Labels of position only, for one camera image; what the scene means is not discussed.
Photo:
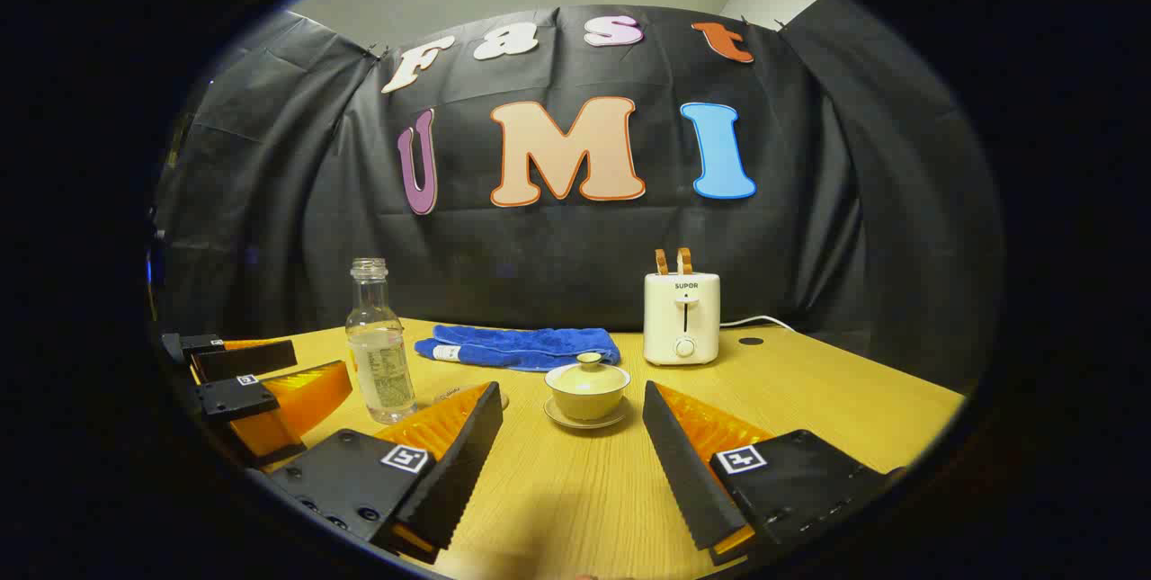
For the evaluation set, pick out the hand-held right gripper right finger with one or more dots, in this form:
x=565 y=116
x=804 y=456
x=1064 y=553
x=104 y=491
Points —
x=683 y=472

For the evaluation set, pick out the yellow teacup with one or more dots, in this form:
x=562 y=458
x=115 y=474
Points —
x=589 y=406

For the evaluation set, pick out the toast slice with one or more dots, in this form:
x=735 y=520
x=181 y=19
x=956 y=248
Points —
x=662 y=263
x=685 y=261

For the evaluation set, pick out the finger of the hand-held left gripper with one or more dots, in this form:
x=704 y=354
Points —
x=247 y=360
x=238 y=397

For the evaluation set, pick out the black backdrop cloth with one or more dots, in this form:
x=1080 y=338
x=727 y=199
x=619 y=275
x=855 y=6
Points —
x=557 y=247

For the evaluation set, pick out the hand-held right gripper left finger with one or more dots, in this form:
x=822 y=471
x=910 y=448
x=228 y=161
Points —
x=468 y=463

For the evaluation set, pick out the blue towel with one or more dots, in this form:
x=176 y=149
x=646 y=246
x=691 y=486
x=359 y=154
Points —
x=521 y=348

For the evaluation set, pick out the clear water bottle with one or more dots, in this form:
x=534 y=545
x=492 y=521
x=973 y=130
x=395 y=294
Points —
x=378 y=364

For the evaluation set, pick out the cream toaster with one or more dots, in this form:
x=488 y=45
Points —
x=665 y=319

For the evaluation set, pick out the round wooden coaster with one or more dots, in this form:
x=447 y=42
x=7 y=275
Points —
x=447 y=397

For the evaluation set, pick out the yellow saucer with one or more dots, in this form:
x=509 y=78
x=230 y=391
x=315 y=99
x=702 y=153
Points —
x=584 y=425

